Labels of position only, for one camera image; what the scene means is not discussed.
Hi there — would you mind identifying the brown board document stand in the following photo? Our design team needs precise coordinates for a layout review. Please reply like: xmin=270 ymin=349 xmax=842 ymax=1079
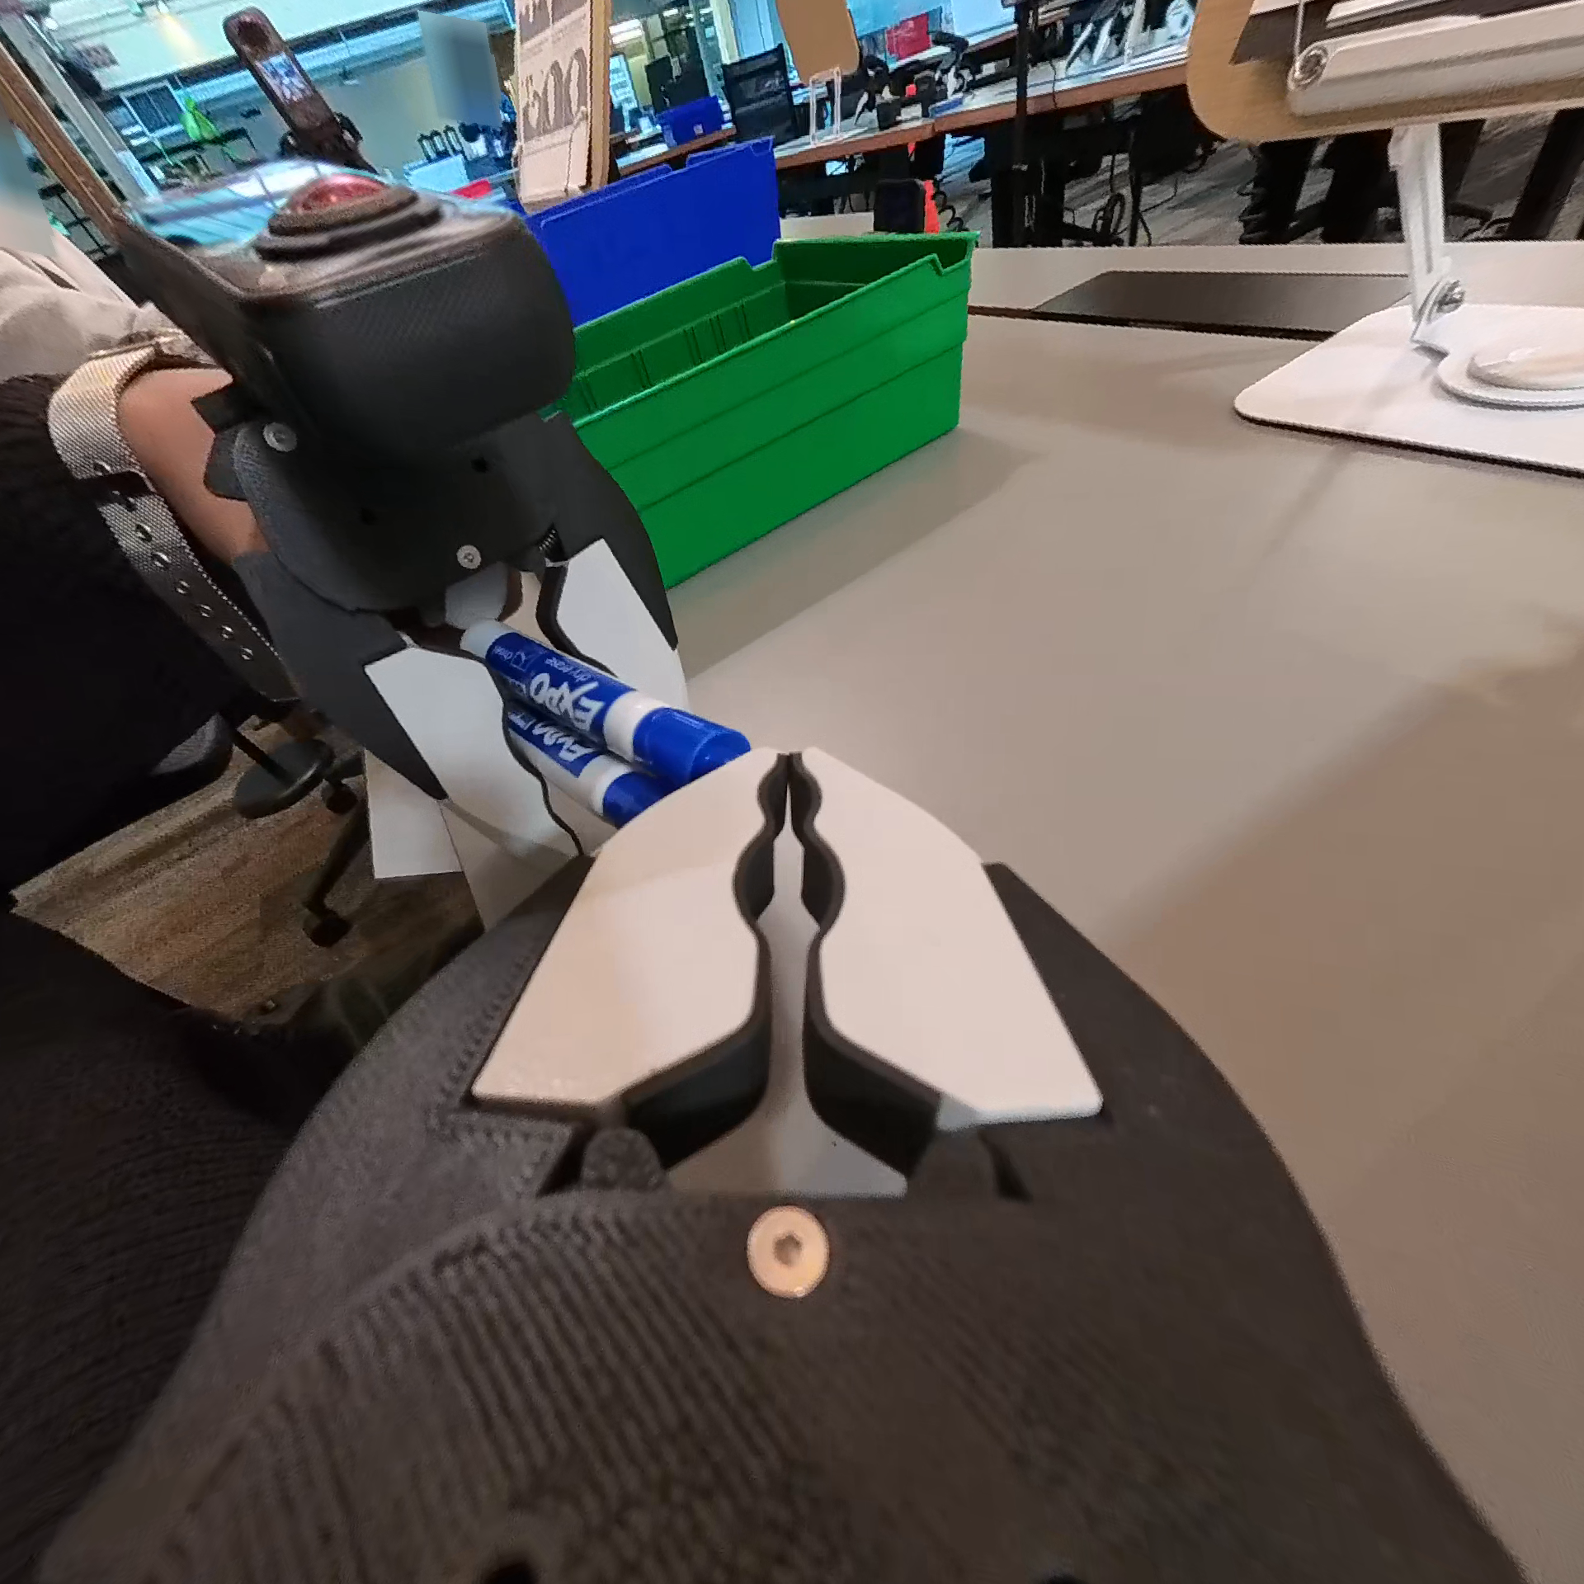
xmin=515 ymin=0 xmax=617 ymax=205

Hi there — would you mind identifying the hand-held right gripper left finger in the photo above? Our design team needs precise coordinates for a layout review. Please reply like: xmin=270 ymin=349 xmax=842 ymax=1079
xmin=472 ymin=746 xmax=796 ymax=1168

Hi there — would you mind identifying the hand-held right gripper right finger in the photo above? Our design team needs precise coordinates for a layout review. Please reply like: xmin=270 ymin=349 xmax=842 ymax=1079
xmin=793 ymin=746 xmax=1107 ymax=1176

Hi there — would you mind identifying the black mesh office chair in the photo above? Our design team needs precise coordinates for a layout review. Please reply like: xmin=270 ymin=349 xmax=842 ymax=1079
xmin=721 ymin=47 xmax=805 ymax=143

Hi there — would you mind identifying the green plastic bin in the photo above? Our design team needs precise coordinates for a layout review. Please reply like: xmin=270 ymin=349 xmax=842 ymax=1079
xmin=545 ymin=229 xmax=982 ymax=592

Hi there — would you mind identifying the white document stand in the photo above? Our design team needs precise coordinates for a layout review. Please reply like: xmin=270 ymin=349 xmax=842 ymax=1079
xmin=1187 ymin=0 xmax=1584 ymax=478

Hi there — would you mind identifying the grey desk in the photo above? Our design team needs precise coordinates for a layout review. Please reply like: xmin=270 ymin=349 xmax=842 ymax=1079
xmin=464 ymin=241 xmax=1584 ymax=1584

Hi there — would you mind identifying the black tripod stand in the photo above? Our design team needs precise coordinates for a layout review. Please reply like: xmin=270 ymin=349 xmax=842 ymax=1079
xmin=1005 ymin=0 xmax=1058 ymax=241

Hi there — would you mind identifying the blue dry erase marker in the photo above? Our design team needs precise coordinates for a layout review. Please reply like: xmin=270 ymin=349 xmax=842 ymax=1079
xmin=505 ymin=721 xmax=679 ymax=827
xmin=461 ymin=623 xmax=755 ymax=780

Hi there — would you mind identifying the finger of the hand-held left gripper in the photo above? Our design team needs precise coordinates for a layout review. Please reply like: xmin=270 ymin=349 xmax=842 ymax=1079
xmin=536 ymin=546 xmax=693 ymax=721
xmin=362 ymin=649 xmax=590 ymax=861

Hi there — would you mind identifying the dark desk cable cover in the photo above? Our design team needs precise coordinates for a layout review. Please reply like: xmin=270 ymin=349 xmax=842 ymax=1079
xmin=1035 ymin=271 xmax=1412 ymax=340

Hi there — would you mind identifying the silver wristwatch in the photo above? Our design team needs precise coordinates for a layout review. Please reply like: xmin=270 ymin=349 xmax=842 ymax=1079
xmin=46 ymin=346 xmax=303 ymax=713

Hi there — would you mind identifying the large blue plastic bin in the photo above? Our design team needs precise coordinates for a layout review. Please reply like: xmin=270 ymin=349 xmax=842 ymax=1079
xmin=524 ymin=138 xmax=784 ymax=330

